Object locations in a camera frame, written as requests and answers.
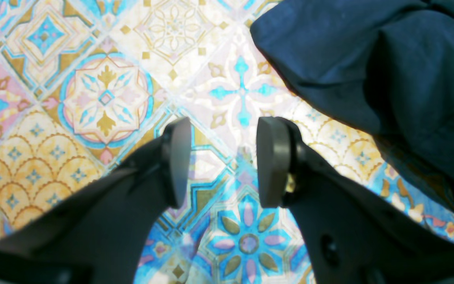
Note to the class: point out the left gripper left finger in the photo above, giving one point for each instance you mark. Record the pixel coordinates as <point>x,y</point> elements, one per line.
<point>96,236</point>

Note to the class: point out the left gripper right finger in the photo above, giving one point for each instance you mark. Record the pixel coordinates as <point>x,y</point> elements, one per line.
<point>351,234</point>

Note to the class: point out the dark navy t-shirt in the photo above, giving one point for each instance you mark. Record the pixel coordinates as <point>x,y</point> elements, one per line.
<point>385,67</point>

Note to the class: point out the patterned colourful tablecloth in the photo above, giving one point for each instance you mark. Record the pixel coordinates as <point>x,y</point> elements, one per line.
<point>85,82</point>

